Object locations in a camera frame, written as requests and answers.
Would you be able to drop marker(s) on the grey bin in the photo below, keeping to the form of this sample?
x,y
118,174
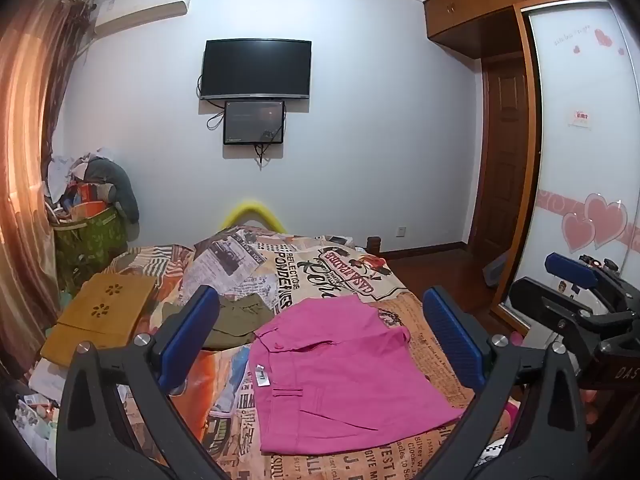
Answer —
x,y
496,271

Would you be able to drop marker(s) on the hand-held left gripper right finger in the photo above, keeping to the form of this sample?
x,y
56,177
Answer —
x,y
450,340

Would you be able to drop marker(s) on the wooden lap table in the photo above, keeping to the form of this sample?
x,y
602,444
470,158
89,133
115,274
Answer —
x,y
100,310

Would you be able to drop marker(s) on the black wall television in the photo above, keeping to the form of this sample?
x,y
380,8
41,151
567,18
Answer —
x,y
256,67

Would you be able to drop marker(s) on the newspaper print bed sheet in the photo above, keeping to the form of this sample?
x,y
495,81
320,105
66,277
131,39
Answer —
x,y
310,270

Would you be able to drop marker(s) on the pile of papers and boxes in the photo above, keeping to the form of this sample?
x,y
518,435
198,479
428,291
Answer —
x,y
62,170

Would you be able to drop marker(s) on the grey plush cushion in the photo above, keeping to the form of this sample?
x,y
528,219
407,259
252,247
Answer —
x,y
117,180

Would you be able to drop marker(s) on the pink pants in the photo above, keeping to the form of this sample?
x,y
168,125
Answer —
x,y
340,385

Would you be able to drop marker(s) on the green patterned bag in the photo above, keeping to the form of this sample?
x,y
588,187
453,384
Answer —
x,y
90,245

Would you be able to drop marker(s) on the white air conditioner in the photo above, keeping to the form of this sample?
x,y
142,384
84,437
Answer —
x,y
145,5

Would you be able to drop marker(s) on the wooden bedpost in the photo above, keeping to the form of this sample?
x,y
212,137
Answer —
x,y
374,246

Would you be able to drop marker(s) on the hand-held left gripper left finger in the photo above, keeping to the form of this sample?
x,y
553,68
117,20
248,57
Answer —
x,y
192,332

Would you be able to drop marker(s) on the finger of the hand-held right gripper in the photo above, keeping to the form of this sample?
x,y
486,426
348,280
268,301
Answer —
x,y
570,267
537,300

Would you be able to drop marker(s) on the yellow foam tube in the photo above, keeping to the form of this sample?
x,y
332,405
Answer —
x,y
252,206

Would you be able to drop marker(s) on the person's right hand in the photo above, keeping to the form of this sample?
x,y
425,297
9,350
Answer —
x,y
590,396

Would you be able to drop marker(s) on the orange curtain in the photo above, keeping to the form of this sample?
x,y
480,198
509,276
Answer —
x,y
30,135

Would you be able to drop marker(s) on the olive green garment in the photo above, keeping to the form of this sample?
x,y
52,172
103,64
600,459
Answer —
x,y
235,322

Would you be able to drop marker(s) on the small black monitor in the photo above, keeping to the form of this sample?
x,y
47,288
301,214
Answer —
x,y
252,122

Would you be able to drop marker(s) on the pile of packets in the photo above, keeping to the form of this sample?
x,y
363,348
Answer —
x,y
35,420

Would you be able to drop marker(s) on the brown wooden door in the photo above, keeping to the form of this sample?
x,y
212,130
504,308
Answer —
x,y
505,160

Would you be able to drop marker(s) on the wooden overhead cabinet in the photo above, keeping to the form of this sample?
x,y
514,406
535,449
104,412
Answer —
x,y
480,5

